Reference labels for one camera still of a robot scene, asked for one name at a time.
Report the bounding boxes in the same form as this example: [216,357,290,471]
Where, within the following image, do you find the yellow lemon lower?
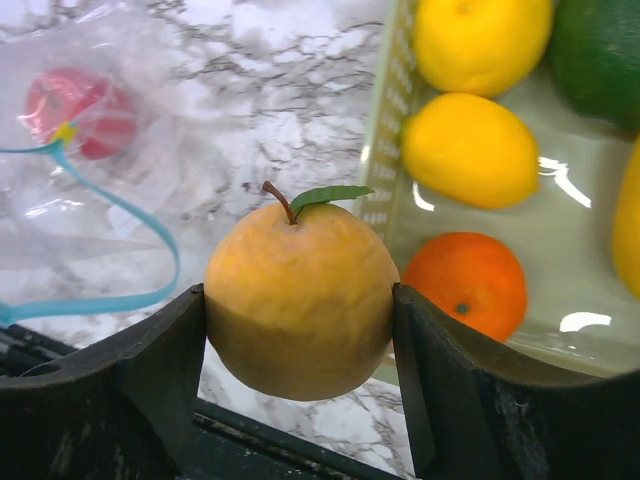
[401,93,539,209]

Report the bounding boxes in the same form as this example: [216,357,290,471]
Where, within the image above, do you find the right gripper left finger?
[1,285,206,479]

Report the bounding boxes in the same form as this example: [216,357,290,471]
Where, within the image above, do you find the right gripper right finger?
[393,285,639,479]

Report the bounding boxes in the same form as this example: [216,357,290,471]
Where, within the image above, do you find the yellow orange mango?
[612,138,640,299]

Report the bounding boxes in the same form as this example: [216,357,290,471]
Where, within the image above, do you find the yellow lemon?
[412,0,553,98]
[401,93,539,209]

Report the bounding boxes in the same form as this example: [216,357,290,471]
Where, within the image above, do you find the red apple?
[22,67,137,160]

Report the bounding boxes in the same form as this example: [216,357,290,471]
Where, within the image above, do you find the yellow lemon upper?
[412,0,553,98]

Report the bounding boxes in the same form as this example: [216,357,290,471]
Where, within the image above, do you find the clear zip top bag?
[1,1,188,326]

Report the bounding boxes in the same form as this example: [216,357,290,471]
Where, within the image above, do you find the green avocado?
[548,0,639,134]

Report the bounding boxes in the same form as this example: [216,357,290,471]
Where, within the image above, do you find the orange tangerine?
[402,232,528,342]

